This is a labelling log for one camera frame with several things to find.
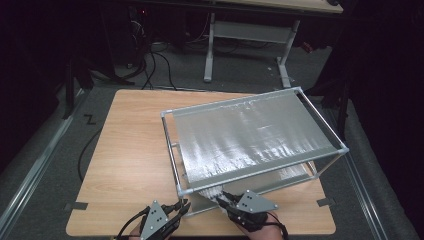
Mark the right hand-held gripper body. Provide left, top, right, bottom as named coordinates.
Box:
left=225, top=189, right=280, bottom=233

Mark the person's left hand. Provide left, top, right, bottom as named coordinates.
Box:
left=127, top=222, right=148, bottom=240

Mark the dark computer tower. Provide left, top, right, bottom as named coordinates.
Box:
left=126, top=4, right=153, bottom=68

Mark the desk with white metal legs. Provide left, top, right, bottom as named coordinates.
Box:
left=203, top=0, right=344, bottom=90

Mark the bundle of black floor cables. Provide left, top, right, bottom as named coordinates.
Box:
left=126, top=39, right=205, bottom=93

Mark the grey tape piece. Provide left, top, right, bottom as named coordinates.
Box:
left=316, top=197, right=336, bottom=208
left=63, top=201, right=89, bottom=212

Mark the black metal stand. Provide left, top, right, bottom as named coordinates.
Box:
left=292, top=75, right=352, bottom=141
left=61, top=56, right=95, bottom=121

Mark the black floor cable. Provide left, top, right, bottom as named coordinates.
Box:
left=77, top=128, right=103, bottom=183

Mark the left hand-held gripper black cable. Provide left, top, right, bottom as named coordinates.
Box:
left=114, top=205, right=152, bottom=240

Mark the person's right hand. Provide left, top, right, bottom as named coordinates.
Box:
left=232, top=213, right=285, bottom=240

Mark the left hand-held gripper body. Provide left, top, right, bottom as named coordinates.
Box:
left=138, top=199, right=183, bottom=240

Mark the metal rack with grey fabric shelves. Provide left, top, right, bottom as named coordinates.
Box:
left=160, top=86, right=350, bottom=217

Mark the right hand-held gripper black cable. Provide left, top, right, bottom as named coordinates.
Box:
left=266, top=211, right=290, bottom=240

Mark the metal floor rail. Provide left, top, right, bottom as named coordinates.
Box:
left=326, top=108, right=383, bottom=240
left=0, top=88, right=88, bottom=234

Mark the hand-held gripper black cable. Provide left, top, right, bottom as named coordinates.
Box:
left=266, top=211, right=290, bottom=240
left=114, top=205, right=152, bottom=240

